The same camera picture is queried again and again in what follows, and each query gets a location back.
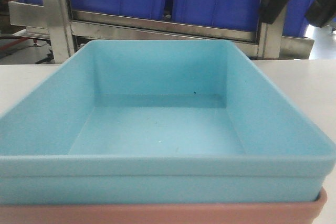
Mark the light blue plastic box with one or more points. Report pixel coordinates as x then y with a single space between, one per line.
138 122

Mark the pink plastic box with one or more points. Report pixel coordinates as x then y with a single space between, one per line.
276 212

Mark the dark blue crate right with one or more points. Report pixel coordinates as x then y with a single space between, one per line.
295 22

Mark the stainless steel shelf rack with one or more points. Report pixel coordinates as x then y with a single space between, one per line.
57 22

